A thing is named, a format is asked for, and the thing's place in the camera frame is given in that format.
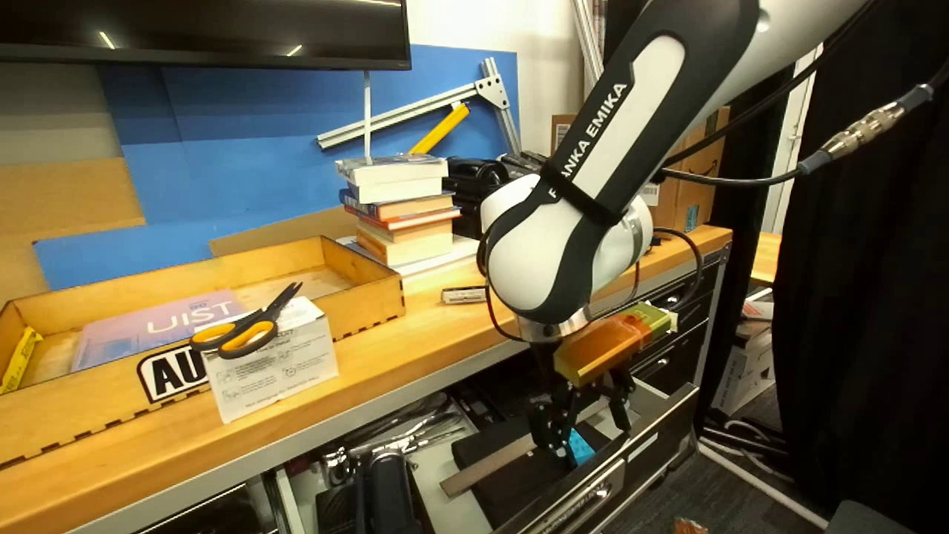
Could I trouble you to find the yellow strip item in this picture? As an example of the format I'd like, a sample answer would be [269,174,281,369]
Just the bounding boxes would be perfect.
[0,323,44,396]

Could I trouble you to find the flat white book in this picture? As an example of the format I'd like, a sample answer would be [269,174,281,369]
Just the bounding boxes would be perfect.
[336,233,484,285]

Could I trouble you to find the thick white book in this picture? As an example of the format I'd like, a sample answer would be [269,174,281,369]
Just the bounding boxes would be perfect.
[336,154,452,206]

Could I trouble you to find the black flat screen monitor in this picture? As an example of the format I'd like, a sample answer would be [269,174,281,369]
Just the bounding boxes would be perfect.
[0,0,413,73]

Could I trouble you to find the yellow bar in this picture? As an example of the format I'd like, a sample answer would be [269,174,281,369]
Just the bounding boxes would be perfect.
[406,101,472,159]

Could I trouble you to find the orange edged book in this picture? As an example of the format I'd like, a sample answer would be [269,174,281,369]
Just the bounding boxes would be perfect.
[338,188,462,236]

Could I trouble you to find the grey metal tool drawer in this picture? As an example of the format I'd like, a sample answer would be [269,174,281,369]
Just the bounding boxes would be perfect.
[432,334,699,534]

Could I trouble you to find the yellow handled scissors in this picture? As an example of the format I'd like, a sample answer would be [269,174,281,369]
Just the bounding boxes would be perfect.
[188,277,305,360]

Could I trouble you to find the flat grey metal bar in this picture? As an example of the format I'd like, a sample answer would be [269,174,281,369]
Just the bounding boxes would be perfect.
[440,429,544,501]

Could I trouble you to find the purple UIST booklet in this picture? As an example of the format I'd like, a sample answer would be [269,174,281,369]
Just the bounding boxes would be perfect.
[68,288,250,374]

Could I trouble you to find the thin black cable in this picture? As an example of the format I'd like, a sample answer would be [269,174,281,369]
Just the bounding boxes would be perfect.
[633,224,705,312]

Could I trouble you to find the aluminium extrusion frame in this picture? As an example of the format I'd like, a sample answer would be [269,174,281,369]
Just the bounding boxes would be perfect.
[314,56,523,166]

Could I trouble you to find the thick black cable with connector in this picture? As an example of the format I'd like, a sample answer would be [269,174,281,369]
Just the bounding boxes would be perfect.
[659,56,949,193]

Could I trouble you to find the white box on floor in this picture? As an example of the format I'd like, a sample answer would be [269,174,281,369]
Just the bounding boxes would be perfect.
[710,316,781,417]

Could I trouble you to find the cardboard shipping box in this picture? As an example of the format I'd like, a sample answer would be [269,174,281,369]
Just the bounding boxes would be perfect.
[550,104,733,236]

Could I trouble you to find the shallow wooden tray box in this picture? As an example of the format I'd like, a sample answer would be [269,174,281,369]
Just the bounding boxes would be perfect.
[0,233,410,469]

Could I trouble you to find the blue foam board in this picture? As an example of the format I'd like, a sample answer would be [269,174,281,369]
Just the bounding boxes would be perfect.
[34,40,523,292]

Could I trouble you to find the leaning aluminium profile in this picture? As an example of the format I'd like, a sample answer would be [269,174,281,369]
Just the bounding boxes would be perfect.
[569,0,607,86]

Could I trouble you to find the black boxy device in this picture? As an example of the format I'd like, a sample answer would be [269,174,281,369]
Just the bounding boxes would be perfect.
[444,156,520,242]

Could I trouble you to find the black foam drawer insert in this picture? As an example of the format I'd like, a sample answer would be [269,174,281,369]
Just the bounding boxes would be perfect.
[449,395,596,521]

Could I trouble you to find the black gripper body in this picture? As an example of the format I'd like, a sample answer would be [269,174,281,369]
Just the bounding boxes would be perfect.
[527,337,607,445]

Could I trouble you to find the tan thick book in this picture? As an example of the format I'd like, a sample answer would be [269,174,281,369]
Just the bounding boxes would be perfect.
[349,218,458,268]

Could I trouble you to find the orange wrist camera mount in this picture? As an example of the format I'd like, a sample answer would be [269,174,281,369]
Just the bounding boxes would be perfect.
[553,298,683,387]

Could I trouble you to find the white printed paper card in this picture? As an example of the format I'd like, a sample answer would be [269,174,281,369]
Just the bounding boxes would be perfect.
[201,292,340,426]

